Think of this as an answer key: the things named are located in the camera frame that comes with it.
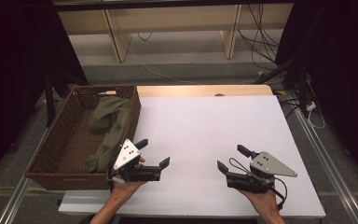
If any olive green cloth garment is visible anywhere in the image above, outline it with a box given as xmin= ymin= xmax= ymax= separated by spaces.
xmin=84 ymin=95 xmax=133 ymax=175

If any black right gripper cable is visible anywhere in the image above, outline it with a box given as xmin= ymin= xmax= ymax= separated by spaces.
xmin=228 ymin=157 xmax=289 ymax=211

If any black metal crossbar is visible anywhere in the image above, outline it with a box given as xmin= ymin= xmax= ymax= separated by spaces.
xmin=52 ymin=0 xmax=295 ymax=12

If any aluminium floor rail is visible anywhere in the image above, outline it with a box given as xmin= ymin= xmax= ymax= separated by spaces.
xmin=287 ymin=91 xmax=358 ymax=224
xmin=0 ymin=127 xmax=49 ymax=224

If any brown wicker basket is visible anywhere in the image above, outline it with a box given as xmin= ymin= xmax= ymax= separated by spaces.
xmin=25 ymin=84 xmax=143 ymax=191

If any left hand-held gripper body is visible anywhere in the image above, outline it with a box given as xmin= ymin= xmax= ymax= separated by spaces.
xmin=106 ymin=138 xmax=162 ymax=184

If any white floor cable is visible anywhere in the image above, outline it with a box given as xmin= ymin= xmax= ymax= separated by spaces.
xmin=125 ymin=40 xmax=200 ymax=86

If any light wooden shelf unit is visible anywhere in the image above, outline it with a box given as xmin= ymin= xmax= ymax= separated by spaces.
xmin=57 ymin=3 xmax=295 ymax=63

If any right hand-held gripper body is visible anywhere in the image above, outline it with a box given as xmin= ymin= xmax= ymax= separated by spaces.
xmin=226 ymin=151 xmax=298 ymax=194

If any thin white cable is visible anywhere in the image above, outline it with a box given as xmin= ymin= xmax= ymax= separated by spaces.
xmin=307 ymin=106 xmax=326 ymax=131

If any bundle of black cables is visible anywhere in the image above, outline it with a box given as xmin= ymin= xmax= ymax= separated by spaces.
xmin=237 ymin=3 xmax=282 ymax=71

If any person's left hand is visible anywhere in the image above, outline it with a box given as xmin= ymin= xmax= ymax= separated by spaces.
xmin=111 ymin=181 xmax=147 ymax=200

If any black curtain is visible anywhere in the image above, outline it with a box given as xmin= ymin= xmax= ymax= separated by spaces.
xmin=274 ymin=0 xmax=358 ymax=190
xmin=0 ymin=0 xmax=90 ymax=188

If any person's right hand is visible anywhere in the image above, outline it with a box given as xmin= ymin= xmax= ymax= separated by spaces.
xmin=237 ymin=187 xmax=282 ymax=217

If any black metal stand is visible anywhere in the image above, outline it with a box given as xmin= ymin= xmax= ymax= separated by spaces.
xmin=254 ymin=55 xmax=311 ymax=119
xmin=43 ymin=69 xmax=90 ymax=128

